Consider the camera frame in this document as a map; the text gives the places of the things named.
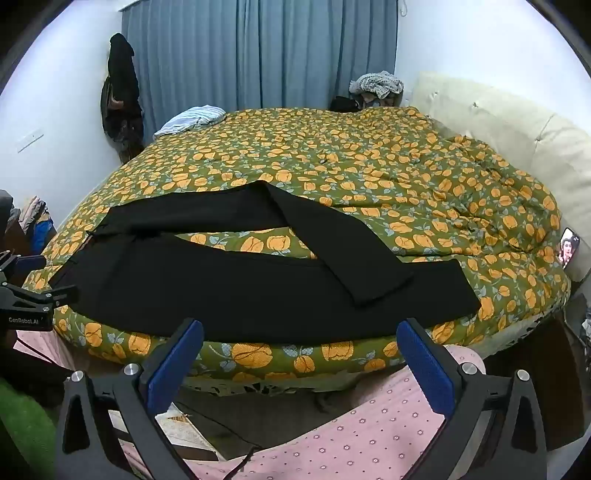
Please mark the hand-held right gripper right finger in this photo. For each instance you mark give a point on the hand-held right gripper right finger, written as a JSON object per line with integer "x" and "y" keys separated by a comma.
{"x": 425, "y": 364}

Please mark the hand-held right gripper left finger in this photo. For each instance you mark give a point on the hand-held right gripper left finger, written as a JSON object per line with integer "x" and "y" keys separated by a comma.
{"x": 175, "y": 364}

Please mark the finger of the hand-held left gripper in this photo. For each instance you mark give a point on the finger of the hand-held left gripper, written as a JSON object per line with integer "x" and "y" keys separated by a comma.
{"x": 21, "y": 264}
{"x": 41, "y": 296}

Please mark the black pants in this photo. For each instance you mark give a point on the black pants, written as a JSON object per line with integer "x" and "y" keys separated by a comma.
{"x": 231, "y": 295}

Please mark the mixed clothes pile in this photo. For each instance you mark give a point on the mixed clothes pile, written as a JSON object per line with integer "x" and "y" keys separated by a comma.
{"x": 34, "y": 221}

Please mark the white flat box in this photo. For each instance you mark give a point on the white flat box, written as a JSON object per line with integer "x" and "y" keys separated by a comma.
{"x": 184, "y": 434}

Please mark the person's pink dotted pajamas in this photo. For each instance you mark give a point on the person's pink dotted pajamas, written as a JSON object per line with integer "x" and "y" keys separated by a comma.
{"x": 369, "y": 438}

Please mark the green mat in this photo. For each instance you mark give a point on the green mat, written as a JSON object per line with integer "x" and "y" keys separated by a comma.
{"x": 23, "y": 429}

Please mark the smartphone with lit screen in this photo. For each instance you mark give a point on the smartphone with lit screen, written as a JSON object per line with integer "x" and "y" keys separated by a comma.
{"x": 569, "y": 247}

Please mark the green orange floral quilt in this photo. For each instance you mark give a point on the green orange floral quilt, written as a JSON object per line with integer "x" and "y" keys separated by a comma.
{"x": 369, "y": 184}

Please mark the dark hanging clothes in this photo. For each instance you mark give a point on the dark hanging clothes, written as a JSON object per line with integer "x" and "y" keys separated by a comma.
{"x": 121, "y": 92}

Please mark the cream padded headboard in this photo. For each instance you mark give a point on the cream padded headboard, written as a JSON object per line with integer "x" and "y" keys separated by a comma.
{"x": 508, "y": 124}

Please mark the black cloth bundle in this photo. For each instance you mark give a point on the black cloth bundle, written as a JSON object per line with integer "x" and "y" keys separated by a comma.
{"x": 344, "y": 104}

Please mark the grey patterned clothes pile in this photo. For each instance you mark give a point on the grey patterned clothes pile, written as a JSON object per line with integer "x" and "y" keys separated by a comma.
{"x": 376, "y": 83}

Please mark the blue curtain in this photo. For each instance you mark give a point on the blue curtain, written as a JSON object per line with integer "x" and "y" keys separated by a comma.
{"x": 254, "y": 55}

